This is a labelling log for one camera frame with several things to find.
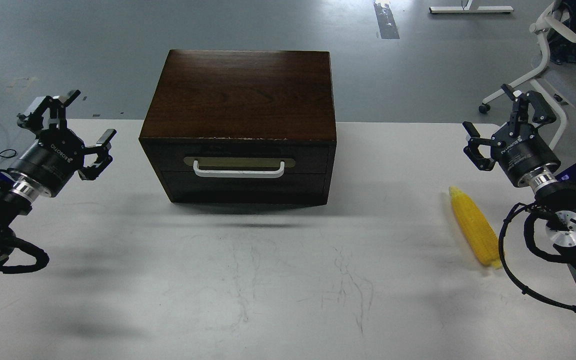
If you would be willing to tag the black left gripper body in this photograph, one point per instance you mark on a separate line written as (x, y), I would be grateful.
(51, 160)

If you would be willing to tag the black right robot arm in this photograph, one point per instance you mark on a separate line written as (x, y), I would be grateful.
(549, 229)

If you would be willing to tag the dark wooden cabinet box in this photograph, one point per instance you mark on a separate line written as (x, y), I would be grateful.
(244, 97)

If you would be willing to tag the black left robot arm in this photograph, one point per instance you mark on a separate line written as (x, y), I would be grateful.
(18, 256)

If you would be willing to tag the white office chair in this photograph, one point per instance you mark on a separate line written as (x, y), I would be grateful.
(556, 82)

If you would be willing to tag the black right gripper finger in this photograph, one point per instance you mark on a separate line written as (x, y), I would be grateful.
(471, 150)
(527, 106)

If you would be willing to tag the wooden drawer with white handle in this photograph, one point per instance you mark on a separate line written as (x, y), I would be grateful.
(298, 159)

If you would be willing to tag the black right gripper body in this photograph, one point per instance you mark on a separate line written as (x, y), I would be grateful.
(523, 153)

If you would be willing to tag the yellow corn cob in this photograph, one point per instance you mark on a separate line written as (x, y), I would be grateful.
(476, 229)

